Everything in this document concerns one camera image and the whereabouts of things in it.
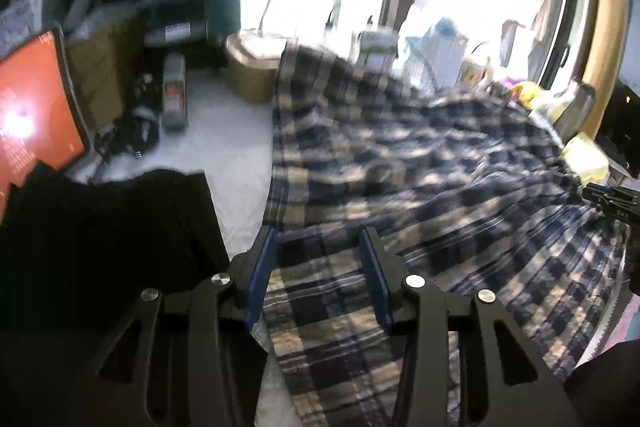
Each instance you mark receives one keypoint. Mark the tan lidded bin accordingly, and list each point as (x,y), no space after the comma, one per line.
(250,72)

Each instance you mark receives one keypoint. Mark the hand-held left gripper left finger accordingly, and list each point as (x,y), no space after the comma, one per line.
(260,279)

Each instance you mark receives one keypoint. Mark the white textured table cover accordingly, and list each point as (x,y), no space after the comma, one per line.
(225,142)

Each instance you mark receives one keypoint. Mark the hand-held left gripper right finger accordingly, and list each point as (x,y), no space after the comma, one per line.
(374,279)

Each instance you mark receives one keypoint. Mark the metal cup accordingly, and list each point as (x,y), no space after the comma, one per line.
(576,109)

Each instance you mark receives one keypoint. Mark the green and white carton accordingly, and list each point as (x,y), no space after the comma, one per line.
(376,49)

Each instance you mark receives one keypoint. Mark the brown cardboard box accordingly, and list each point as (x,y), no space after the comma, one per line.
(102,72)

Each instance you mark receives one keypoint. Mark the cartoon print mug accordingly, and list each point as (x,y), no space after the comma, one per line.
(474,73)

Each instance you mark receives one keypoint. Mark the plaid pants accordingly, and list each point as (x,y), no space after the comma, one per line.
(425,172)

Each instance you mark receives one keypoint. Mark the purple and yellow packet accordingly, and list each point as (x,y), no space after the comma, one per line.
(522,91)

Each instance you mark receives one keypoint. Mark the dark cloth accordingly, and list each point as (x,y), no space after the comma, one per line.
(607,387)

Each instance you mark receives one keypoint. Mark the grey spray can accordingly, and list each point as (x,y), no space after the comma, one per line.
(174,92)

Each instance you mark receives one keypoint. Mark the black box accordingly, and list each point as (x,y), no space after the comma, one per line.
(177,24)

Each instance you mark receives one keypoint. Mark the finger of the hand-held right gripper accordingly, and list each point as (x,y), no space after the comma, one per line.
(612,202)

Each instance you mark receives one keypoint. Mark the black garment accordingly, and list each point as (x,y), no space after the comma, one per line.
(115,237)

